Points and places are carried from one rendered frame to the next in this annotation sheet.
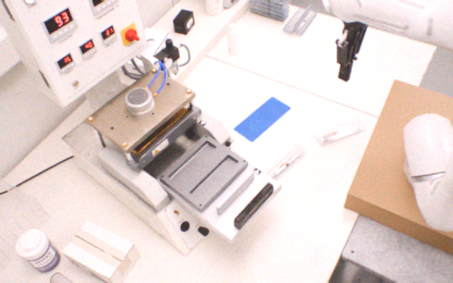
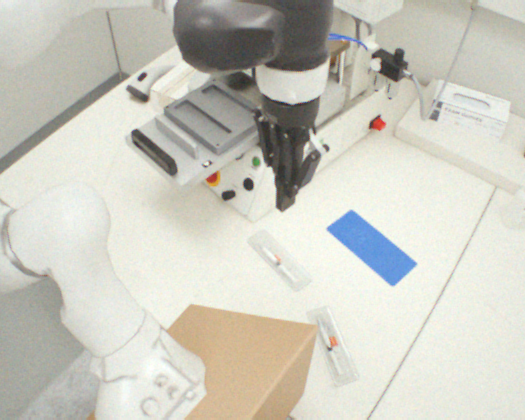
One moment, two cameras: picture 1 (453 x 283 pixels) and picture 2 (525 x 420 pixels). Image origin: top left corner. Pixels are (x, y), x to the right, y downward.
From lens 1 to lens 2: 1.22 m
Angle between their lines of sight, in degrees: 53
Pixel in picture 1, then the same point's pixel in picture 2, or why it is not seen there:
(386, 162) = (203, 337)
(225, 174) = (206, 131)
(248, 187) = (185, 154)
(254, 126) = (356, 234)
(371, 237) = not seen: hidden behind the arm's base
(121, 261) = (162, 94)
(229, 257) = (159, 192)
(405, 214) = not seen: hidden behind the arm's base
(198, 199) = (178, 109)
